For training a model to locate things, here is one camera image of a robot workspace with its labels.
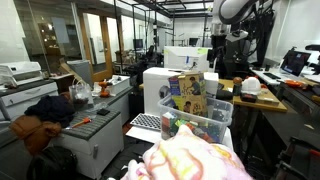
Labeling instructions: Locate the wooden table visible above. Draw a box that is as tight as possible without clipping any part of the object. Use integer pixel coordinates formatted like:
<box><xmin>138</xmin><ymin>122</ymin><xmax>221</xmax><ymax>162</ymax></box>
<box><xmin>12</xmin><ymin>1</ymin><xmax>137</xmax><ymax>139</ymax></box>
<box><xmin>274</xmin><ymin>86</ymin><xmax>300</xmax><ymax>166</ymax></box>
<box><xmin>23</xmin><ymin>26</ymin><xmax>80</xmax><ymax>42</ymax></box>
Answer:
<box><xmin>218</xmin><ymin>78</ymin><xmax>288</xmax><ymax>113</ymax></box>

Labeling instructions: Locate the grey topped white counter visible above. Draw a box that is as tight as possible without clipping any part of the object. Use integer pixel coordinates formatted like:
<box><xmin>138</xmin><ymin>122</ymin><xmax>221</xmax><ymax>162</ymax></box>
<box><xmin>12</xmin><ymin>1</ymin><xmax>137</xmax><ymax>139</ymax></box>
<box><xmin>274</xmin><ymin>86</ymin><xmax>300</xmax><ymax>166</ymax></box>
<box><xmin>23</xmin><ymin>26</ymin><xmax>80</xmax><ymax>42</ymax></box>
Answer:
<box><xmin>92</xmin><ymin>85</ymin><xmax>135</xmax><ymax>126</ymax></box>

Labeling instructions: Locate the white drawer cabinet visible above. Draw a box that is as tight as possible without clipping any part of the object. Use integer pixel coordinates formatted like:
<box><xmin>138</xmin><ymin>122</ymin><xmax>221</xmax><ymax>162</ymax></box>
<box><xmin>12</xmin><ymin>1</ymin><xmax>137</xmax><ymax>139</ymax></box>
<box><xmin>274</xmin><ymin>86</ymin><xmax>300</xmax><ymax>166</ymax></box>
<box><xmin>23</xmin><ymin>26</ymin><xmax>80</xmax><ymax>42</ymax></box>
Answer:
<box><xmin>0</xmin><ymin>79</ymin><xmax>60</xmax><ymax>122</ymax></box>

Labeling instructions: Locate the black keyboard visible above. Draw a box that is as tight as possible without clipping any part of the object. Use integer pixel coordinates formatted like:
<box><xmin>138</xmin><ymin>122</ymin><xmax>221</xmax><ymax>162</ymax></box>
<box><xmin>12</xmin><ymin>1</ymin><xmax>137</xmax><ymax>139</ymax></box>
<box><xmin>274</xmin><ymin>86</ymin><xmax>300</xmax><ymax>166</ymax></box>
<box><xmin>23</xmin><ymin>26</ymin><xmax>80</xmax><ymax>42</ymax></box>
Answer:
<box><xmin>263</xmin><ymin>71</ymin><xmax>283</xmax><ymax>81</ymax></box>

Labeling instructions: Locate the large white cardboard box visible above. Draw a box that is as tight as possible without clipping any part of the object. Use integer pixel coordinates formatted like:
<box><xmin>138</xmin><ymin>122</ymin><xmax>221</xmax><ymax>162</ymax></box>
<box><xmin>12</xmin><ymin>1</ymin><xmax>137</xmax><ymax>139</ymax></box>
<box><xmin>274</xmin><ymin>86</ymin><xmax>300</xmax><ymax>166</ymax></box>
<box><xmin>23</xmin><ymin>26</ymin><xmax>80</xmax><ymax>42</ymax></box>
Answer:
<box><xmin>143</xmin><ymin>66</ymin><xmax>220</xmax><ymax>117</ymax></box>

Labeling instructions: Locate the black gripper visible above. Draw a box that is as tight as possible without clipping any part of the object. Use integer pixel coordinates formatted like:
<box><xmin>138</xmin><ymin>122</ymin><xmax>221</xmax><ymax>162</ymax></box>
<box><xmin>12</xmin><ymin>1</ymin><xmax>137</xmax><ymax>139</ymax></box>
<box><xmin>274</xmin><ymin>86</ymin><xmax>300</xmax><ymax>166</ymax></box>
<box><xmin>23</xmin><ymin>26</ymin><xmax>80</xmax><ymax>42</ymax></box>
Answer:
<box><xmin>206</xmin><ymin>33</ymin><xmax>228</xmax><ymax>69</ymax></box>

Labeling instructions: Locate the grey office desk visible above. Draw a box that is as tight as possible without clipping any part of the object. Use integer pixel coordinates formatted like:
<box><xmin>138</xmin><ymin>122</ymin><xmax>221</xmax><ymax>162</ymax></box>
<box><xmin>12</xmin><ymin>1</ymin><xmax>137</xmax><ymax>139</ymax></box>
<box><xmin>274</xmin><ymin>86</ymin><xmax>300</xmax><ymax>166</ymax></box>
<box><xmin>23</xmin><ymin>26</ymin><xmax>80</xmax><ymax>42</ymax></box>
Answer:
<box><xmin>253</xmin><ymin>68</ymin><xmax>320</xmax><ymax>118</ymax></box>

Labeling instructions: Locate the frosted window sheet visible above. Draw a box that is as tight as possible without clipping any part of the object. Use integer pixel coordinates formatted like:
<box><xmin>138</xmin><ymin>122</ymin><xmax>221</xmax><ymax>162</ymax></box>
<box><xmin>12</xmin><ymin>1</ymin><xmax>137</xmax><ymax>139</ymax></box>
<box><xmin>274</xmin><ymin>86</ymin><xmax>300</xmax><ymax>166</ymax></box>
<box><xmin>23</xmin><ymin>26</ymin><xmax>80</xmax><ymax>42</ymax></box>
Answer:
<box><xmin>51</xmin><ymin>16</ymin><xmax>71</xmax><ymax>45</ymax></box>

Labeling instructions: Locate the green toy block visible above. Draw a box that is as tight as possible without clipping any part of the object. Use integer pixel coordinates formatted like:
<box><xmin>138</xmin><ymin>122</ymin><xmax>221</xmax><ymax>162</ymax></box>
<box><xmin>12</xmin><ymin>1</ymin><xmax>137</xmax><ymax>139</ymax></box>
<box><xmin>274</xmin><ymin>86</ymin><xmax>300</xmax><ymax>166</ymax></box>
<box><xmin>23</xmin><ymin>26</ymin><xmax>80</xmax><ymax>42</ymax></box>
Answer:
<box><xmin>174</xmin><ymin>119</ymin><xmax>188</xmax><ymax>128</ymax></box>

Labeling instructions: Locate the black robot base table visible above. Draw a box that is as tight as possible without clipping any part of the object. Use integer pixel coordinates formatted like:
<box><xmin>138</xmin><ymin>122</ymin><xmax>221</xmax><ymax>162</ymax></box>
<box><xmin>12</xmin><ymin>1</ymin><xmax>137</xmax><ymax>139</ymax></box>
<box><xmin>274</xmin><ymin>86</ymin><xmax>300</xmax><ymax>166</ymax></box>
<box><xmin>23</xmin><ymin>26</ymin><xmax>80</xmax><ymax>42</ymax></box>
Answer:
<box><xmin>259</xmin><ymin>108</ymin><xmax>320</xmax><ymax>180</ymax></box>

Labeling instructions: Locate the orange handled tool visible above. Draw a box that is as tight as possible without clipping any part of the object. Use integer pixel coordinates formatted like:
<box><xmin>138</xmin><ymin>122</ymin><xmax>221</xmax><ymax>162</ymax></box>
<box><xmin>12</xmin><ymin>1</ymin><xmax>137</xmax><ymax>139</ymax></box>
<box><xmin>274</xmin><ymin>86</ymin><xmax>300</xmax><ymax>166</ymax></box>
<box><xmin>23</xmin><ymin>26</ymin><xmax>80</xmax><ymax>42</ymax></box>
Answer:
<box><xmin>65</xmin><ymin>117</ymin><xmax>93</xmax><ymax>130</ymax></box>

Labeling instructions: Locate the dark navy garment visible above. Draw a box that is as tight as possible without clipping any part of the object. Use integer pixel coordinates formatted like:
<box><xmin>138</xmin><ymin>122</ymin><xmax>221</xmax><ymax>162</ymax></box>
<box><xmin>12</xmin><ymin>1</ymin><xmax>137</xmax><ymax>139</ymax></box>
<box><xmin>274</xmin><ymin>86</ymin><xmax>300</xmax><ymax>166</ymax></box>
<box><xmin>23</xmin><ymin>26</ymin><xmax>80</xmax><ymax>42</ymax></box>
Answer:
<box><xmin>24</xmin><ymin>94</ymin><xmax>76</xmax><ymax>128</ymax></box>

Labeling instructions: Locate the black equipment stack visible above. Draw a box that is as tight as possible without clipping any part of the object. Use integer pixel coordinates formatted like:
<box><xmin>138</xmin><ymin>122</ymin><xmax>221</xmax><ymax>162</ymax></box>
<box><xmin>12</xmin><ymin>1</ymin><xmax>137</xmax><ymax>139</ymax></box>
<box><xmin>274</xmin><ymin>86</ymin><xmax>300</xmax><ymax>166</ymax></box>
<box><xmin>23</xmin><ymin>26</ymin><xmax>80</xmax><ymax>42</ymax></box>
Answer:
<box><xmin>215</xmin><ymin>41</ymin><xmax>257</xmax><ymax>80</ymax></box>

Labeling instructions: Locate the grey trash bin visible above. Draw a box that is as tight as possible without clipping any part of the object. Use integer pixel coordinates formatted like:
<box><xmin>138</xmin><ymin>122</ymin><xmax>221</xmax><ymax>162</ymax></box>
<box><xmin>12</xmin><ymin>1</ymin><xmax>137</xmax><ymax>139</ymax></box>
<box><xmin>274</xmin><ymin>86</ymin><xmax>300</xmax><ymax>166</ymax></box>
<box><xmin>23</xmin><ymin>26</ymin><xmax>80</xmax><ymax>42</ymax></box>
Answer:
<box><xmin>66</xmin><ymin>59</ymin><xmax>94</xmax><ymax>87</ymax></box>

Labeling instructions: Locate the open laptop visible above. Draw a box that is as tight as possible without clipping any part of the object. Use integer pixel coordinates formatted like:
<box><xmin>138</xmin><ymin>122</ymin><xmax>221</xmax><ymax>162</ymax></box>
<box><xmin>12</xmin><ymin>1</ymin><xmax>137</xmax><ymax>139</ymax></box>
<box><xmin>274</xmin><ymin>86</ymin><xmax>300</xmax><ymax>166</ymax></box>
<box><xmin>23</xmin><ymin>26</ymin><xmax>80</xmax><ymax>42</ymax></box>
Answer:
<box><xmin>279</xmin><ymin>49</ymin><xmax>312</xmax><ymax>78</ymax></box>

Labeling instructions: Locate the yellow wooden blocks box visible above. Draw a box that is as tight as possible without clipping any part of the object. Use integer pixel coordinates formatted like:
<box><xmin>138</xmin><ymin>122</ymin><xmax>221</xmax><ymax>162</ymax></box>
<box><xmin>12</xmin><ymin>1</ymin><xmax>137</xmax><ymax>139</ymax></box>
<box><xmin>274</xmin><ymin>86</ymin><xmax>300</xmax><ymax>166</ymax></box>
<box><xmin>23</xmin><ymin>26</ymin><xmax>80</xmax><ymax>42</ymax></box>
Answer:
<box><xmin>168</xmin><ymin>72</ymin><xmax>209</xmax><ymax>118</ymax></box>

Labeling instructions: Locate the brown cardboard sheet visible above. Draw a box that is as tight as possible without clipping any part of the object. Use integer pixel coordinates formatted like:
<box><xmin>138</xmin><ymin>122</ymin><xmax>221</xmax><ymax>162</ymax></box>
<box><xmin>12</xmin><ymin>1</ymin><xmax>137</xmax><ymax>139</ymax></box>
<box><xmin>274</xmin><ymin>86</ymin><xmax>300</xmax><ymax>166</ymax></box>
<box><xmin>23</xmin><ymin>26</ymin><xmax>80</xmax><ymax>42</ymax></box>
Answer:
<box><xmin>58</xmin><ymin>58</ymin><xmax>80</xmax><ymax>80</ymax></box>

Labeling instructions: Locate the white low cabinet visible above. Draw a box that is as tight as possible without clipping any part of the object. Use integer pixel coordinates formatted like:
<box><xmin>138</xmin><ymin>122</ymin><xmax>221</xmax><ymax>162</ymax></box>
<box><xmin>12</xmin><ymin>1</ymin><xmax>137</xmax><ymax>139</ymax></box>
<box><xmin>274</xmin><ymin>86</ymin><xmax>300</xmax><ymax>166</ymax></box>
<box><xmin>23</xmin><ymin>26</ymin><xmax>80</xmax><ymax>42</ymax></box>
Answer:
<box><xmin>49</xmin><ymin>113</ymin><xmax>125</xmax><ymax>180</ymax></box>

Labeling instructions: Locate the white printer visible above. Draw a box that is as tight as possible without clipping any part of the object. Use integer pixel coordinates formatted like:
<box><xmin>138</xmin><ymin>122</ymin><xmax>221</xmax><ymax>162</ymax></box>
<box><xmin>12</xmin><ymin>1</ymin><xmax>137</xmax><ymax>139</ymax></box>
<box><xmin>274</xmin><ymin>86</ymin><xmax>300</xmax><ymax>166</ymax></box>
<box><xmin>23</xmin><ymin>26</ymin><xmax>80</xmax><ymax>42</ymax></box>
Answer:
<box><xmin>0</xmin><ymin>60</ymin><xmax>44</xmax><ymax>88</ymax></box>

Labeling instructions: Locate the pink patterned fleece blanket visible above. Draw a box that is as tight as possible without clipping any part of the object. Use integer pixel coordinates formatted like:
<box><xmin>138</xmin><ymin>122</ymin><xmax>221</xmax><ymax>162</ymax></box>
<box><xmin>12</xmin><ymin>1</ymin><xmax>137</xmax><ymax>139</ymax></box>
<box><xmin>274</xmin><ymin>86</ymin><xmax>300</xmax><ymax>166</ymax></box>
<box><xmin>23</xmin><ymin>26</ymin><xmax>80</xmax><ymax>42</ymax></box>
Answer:
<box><xmin>120</xmin><ymin>124</ymin><xmax>254</xmax><ymax>180</ymax></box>

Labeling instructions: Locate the white box green label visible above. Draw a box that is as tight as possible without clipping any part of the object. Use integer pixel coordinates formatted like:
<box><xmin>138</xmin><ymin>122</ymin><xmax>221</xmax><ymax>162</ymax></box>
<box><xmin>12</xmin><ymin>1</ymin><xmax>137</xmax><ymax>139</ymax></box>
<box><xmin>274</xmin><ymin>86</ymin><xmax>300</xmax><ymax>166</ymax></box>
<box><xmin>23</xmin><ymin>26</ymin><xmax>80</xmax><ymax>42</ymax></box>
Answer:
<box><xmin>163</xmin><ymin>45</ymin><xmax>212</xmax><ymax>73</ymax></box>

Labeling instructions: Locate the white black dotted sheet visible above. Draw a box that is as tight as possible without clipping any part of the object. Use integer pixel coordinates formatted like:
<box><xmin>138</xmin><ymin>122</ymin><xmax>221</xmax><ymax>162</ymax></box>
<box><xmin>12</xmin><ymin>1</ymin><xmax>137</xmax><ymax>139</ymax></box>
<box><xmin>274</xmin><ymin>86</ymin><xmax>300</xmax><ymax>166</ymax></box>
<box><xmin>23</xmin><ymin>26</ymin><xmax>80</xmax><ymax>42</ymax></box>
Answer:
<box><xmin>129</xmin><ymin>113</ymin><xmax>163</xmax><ymax>132</ymax></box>

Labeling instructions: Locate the small black flat device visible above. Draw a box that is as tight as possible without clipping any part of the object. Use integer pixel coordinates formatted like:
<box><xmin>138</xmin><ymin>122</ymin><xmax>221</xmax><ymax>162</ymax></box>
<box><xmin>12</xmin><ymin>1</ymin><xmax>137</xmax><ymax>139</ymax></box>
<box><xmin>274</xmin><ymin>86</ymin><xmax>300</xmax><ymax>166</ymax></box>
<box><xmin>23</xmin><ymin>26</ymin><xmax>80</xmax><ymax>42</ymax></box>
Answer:
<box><xmin>96</xmin><ymin>108</ymin><xmax>111</xmax><ymax>117</ymax></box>

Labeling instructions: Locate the black stereo camera bar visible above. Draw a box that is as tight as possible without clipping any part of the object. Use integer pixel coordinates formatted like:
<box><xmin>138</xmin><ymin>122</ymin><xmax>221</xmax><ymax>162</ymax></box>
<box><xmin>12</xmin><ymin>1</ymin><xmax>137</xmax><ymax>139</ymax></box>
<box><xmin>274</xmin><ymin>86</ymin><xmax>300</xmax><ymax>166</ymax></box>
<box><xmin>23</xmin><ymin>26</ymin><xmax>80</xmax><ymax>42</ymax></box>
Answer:
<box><xmin>304</xmin><ymin>43</ymin><xmax>320</xmax><ymax>53</ymax></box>

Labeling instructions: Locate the small background monitor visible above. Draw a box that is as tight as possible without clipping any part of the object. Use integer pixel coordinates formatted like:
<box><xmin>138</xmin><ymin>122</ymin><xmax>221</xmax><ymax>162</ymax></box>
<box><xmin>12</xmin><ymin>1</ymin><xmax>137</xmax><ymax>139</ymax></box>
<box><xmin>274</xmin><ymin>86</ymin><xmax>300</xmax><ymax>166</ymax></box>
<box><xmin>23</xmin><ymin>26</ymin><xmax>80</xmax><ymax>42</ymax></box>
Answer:
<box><xmin>132</xmin><ymin>38</ymin><xmax>145</xmax><ymax>51</ymax></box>
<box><xmin>188</xmin><ymin>37</ymin><xmax>200</xmax><ymax>47</ymax></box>

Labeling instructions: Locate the wooden door frame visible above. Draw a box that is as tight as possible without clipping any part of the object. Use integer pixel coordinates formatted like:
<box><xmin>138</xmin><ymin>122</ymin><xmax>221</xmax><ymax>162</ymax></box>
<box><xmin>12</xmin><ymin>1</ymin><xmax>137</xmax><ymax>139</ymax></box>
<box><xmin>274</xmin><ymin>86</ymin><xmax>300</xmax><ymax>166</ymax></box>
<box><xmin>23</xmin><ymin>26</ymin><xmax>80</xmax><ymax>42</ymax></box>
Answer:
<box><xmin>77</xmin><ymin>8</ymin><xmax>116</xmax><ymax>83</ymax></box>

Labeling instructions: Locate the orange toy block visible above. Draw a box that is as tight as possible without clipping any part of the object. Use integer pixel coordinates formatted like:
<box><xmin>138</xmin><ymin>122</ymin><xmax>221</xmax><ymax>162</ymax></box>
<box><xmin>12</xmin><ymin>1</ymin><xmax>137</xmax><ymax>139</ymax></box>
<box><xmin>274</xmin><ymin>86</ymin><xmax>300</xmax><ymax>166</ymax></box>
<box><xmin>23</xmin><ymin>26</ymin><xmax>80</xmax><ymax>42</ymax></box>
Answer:
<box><xmin>184</xmin><ymin>122</ymin><xmax>199</xmax><ymax>134</ymax></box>

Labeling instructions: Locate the black backpack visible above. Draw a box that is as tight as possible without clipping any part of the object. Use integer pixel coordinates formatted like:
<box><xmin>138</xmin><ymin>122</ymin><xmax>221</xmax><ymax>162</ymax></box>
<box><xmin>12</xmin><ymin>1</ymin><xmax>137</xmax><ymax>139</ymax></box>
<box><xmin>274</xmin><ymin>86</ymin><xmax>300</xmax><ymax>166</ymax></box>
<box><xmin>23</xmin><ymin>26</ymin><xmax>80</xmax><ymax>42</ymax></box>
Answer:
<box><xmin>26</xmin><ymin>145</ymin><xmax>79</xmax><ymax>180</ymax></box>

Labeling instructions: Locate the black metal cage frame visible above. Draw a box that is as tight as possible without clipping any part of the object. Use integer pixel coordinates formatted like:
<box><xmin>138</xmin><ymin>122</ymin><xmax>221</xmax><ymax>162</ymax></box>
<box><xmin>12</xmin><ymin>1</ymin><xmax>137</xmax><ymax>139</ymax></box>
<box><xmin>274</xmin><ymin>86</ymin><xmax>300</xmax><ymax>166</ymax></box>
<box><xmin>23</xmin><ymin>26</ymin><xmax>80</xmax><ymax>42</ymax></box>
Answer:
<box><xmin>113</xmin><ymin>0</ymin><xmax>214</xmax><ymax>73</ymax></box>

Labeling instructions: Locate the white hard hat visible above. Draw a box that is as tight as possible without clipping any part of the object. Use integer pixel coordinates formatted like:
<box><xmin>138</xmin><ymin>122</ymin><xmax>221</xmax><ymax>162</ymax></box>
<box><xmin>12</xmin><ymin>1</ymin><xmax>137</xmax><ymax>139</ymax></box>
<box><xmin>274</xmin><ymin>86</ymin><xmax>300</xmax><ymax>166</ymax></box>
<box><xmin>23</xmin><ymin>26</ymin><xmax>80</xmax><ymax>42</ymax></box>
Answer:
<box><xmin>240</xmin><ymin>76</ymin><xmax>263</xmax><ymax>96</ymax></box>

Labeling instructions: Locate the black red battery pack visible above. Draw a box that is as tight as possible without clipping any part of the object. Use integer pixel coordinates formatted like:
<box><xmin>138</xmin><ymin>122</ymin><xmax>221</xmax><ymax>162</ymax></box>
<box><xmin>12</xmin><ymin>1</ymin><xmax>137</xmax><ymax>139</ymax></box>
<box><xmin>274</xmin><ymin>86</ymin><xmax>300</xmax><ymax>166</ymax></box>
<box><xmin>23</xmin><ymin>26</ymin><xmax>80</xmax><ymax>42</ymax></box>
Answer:
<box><xmin>241</xmin><ymin>93</ymin><xmax>258</xmax><ymax>104</ymax></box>

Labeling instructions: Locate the dark bottle brown cap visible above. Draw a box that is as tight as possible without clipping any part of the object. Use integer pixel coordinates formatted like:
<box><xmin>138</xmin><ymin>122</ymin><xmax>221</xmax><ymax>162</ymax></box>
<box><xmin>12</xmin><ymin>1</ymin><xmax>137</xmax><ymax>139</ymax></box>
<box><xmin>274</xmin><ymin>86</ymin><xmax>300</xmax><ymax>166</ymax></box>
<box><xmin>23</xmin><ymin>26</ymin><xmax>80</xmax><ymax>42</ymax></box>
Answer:
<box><xmin>232</xmin><ymin>76</ymin><xmax>243</xmax><ymax>97</ymax></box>

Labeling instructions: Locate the clear plastic bag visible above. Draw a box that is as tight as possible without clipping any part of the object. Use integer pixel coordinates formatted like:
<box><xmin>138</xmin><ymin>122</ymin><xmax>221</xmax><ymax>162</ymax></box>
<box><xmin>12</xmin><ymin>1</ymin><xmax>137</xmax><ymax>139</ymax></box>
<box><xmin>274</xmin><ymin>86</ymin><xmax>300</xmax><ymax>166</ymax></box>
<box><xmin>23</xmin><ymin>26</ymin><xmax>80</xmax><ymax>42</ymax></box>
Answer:
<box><xmin>68</xmin><ymin>78</ymin><xmax>95</xmax><ymax>111</ymax></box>

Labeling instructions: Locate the brown jacket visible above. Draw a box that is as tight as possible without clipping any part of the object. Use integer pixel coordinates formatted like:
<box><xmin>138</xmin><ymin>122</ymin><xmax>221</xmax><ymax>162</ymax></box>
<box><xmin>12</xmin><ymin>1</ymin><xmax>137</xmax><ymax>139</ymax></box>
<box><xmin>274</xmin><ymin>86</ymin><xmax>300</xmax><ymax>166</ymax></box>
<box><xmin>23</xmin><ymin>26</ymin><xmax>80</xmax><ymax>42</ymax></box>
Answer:
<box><xmin>9</xmin><ymin>114</ymin><xmax>63</xmax><ymax>157</ymax></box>

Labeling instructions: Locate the small white box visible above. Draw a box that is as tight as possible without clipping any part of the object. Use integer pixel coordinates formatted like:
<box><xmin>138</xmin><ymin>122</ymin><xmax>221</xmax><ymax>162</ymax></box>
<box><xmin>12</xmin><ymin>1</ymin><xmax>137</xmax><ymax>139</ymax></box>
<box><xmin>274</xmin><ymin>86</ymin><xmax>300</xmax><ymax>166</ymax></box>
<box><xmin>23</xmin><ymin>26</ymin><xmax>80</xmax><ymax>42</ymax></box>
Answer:
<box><xmin>106</xmin><ymin>74</ymin><xmax>132</xmax><ymax>97</ymax></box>

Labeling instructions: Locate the clear plastic storage bin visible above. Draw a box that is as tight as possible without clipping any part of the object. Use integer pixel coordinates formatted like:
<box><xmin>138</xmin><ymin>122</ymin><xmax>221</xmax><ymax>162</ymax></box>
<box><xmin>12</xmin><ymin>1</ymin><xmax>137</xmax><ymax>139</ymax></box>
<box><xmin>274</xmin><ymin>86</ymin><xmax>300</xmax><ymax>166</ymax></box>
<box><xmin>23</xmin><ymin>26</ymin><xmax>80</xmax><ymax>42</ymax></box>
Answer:
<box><xmin>157</xmin><ymin>94</ymin><xmax>234</xmax><ymax>144</ymax></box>

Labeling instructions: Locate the orange hand tool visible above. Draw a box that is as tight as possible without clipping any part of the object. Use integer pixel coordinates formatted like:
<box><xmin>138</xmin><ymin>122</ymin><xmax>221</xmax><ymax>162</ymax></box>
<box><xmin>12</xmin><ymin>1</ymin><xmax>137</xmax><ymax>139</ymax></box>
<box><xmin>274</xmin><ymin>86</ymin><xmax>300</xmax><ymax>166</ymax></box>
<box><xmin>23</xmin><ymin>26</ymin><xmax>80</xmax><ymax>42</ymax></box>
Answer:
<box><xmin>284</xmin><ymin>79</ymin><xmax>307</xmax><ymax>90</ymax></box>

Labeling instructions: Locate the grey ribbed mat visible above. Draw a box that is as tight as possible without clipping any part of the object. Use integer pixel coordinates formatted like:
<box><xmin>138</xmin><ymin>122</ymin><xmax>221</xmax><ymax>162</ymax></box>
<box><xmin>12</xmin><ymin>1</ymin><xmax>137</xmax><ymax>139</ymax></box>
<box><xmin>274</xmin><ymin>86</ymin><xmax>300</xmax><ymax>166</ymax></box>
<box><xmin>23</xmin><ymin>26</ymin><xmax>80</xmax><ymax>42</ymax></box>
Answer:
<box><xmin>61</xmin><ymin>107</ymin><xmax>122</xmax><ymax>141</ymax></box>

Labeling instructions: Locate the orange cordless drill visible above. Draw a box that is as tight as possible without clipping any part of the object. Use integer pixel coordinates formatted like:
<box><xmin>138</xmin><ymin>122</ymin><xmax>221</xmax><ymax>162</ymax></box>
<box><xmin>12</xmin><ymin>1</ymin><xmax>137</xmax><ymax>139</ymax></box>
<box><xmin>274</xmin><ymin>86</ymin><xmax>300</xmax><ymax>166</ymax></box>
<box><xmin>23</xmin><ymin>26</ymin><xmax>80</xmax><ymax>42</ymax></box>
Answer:
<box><xmin>98</xmin><ymin>80</ymin><xmax>113</xmax><ymax>98</ymax></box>

